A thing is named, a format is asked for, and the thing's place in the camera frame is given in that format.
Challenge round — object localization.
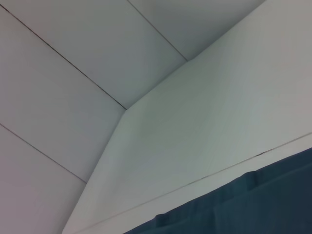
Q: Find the teal blue FREE t-shirt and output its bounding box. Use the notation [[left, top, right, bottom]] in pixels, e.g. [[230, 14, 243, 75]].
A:
[[126, 147, 312, 234]]

